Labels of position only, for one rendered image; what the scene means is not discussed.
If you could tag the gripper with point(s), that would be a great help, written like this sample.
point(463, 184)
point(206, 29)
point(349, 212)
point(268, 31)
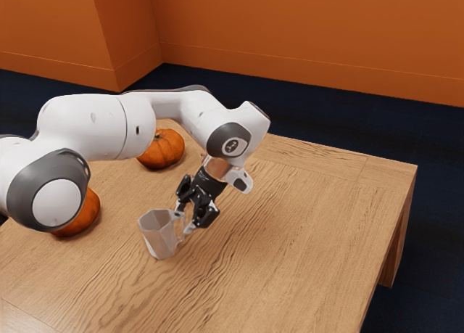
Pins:
point(206, 184)

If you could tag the pale grey faceted mug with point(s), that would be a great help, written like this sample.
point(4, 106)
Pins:
point(160, 235)

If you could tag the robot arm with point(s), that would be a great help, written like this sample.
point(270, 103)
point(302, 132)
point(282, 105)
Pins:
point(90, 126)

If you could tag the orange pumpkin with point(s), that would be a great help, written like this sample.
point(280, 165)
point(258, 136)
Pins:
point(164, 152)
point(85, 217)

